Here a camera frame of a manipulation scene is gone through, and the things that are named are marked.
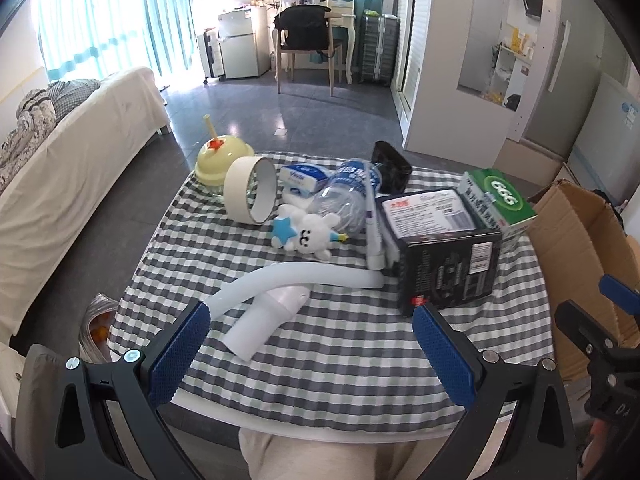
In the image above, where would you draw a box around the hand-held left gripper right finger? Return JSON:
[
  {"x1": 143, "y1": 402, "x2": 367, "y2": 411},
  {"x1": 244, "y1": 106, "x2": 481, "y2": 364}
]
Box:
[{"x1": 412, "y1": 302, "x2": 581, "y2": 480}]

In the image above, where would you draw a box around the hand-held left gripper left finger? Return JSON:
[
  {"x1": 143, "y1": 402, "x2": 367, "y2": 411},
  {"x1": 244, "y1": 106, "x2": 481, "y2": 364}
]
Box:
[{"x1": 44, "y1": 301, "x2": 213, "y2": 480}]

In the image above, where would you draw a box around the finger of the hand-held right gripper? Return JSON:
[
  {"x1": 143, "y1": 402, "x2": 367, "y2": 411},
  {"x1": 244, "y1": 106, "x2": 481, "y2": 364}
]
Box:
[
  {"x1": 554, "y1": 299, "x2": 640, "y2": 361},
  {"x1": 599, "y1": 274, "x2": 640, "y2": 312}
]

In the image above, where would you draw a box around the brown cardboard box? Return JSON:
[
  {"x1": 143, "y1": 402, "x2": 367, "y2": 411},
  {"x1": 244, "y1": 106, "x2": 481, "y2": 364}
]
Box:
[{"x1": 527, "y1": 180, "x2": 640, "y2": 381}]

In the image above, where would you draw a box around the black printed carton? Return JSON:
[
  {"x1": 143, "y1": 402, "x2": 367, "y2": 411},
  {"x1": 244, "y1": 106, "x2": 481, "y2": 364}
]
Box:
[{"x1": 375, "y1": 187, "x2": 503, "y2": 317}]

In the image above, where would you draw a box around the white hose with nozzle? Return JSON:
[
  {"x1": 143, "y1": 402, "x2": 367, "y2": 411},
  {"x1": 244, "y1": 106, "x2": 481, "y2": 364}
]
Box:
[{"x1": 207, "y1": 260, "x2": 385, "y2": 362}]

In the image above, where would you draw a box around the white squeeze tube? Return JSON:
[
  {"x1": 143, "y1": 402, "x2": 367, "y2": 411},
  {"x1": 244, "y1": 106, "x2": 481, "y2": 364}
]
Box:
[{"x1": 364, "y1": 162, "x2": 387, "y2": 271}]

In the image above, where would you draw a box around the green white carton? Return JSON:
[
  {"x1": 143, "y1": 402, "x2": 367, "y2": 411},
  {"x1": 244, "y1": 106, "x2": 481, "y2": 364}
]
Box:
[{"x1": 457, "y1": 169, "x2": 538, "y2": 252}]

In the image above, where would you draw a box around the white plush toy blue star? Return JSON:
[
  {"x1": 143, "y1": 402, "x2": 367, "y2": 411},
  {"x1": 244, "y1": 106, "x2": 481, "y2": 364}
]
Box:
[{"x1": 271, "y1": 204, "x2": 351, "y2": 262}]

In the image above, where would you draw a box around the beige tape roll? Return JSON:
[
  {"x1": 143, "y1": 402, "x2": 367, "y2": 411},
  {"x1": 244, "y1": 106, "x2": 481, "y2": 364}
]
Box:
[{"x1": 223, "y1": 156, "x2": 277, "y2": 224}]

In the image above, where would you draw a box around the clear plastic water bottle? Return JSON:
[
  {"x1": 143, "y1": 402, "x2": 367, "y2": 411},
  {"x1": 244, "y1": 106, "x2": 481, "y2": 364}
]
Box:
[{"x1": 300, "y1": 159, "x2": 385, "y2": 235}]

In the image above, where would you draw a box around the yellow lidded glass bowl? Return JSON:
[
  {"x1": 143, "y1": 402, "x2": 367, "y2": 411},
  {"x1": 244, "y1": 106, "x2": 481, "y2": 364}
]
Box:
[{"x1": 194, "y1": 114, "x2": 255, "y2": 202}]

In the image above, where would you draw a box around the black glossy case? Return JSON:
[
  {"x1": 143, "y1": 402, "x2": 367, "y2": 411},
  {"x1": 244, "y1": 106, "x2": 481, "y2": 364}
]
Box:
[{"x1": 372, "y1": 141, "x2": 413, "y2": 195}]

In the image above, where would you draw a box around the blue white tissue pack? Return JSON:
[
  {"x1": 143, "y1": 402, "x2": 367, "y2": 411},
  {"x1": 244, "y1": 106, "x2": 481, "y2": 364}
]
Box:
[{"x1": 278, "y1": 162, "x2": 331, "y2": 196}]

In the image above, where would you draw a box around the plastic bag of oranges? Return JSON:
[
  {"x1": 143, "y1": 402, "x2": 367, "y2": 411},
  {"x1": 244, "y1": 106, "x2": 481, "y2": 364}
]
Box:
[{"x1": 80, "y1": 294, "x2": 119, "y2": 362}]

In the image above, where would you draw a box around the grey white checked tablecloth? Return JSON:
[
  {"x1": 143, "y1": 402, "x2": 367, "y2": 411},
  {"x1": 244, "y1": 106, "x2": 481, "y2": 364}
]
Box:
[{"x1": 107, "y1": 152, "x2": 556, "y2": 431}]

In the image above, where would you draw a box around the flat cardboard sheet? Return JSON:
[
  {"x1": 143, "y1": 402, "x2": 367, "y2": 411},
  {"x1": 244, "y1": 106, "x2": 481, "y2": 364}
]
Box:
[{"x1": 494, "y1": 139, "x2": 567, "y2": 187}]

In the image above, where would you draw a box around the white bed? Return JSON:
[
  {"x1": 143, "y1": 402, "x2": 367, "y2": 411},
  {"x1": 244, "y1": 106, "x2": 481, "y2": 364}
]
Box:
[{"x1": 0, "y1": 66, "x2": 173, "y2": 346}]

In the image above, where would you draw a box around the grey patterned blanket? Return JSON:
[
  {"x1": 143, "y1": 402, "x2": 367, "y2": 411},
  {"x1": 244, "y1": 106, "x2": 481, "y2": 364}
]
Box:
[{"x1": 0, "y1": 79, "x2": 103, "y2": 193}]

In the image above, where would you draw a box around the white suitcase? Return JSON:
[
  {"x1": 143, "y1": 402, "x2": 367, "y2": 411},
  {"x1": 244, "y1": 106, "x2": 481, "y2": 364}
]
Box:
[{"x1": 197, "y1": 30, "x2": 224, "y2": 84}]

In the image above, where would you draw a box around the grey ribbed suitcase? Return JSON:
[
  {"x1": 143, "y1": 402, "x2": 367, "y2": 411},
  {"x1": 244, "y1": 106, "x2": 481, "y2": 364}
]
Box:
[{"x1": 360, "y1": 14, "x2": 401, "y2": 86}]

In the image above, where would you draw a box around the white mini fridge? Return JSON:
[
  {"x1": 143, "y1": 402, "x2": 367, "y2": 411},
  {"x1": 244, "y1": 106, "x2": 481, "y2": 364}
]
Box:
[{"x1": 218, "y1": 7, "x2": 273, "y2": 80}]

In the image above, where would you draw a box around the wooden chair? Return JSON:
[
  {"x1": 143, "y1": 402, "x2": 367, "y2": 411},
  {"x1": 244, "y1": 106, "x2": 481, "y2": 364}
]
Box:
[{"x1": 273, "y1": 5, "x2": 347, "y2": 97}]

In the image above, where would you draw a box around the white vanity desk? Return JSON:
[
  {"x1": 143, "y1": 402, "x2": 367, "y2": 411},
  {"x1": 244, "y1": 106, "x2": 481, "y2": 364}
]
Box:
[{"x1": 327, "y1": 0, "x2": 358, "y2": 86}]

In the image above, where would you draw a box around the sheer blue white curtain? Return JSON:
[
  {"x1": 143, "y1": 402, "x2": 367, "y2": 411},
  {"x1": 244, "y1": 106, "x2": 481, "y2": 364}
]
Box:
[{"x1": 35, "y1": 0, "x2": 197, "y2": 80}]

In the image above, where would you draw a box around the black backpack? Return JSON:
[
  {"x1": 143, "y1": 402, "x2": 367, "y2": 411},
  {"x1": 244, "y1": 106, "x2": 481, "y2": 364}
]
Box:
[{"x1": 274, "y1": 5, "x2": 332, "y2": 52}]

